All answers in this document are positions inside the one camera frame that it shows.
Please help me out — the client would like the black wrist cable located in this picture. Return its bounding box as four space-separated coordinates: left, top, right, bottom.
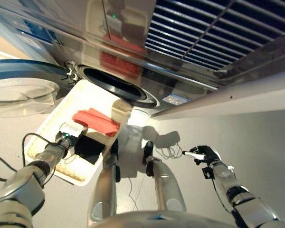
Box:
0 132 60 184

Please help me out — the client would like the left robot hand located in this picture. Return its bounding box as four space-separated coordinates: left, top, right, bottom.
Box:
55 122 89 155

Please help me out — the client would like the black cloth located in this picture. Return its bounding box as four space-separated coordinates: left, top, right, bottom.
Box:
74 135 106 166

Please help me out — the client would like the dark grey stacked dryer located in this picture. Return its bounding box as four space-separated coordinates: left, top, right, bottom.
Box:
0 0 285 89

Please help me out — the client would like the grey robot torso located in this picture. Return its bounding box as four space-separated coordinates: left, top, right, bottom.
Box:
87 209 238 228

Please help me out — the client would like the white appliance cabinet enclosure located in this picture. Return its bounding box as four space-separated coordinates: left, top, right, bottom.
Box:
150 68 285 120

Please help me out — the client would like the red cloth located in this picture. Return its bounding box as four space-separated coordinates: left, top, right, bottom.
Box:
72 107 121 137

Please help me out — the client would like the cream wicker basket tray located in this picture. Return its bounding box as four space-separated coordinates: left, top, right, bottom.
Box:
23 79 134 187

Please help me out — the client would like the blue energy label sticker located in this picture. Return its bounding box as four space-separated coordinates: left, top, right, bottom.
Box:
161 93 189 105

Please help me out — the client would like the silver left robot leg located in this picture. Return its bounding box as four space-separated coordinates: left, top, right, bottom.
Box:
86 138 122 223

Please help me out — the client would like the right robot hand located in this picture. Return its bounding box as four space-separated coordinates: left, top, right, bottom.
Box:
181 145 222 166

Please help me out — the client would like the round glass washer door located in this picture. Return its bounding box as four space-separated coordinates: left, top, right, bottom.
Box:
0 59 75 118

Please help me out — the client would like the dryer vent grille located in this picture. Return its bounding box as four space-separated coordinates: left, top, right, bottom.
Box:
144 0 285 72

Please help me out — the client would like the thin floor cable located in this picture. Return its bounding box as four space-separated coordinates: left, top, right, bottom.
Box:
153 142 184 160

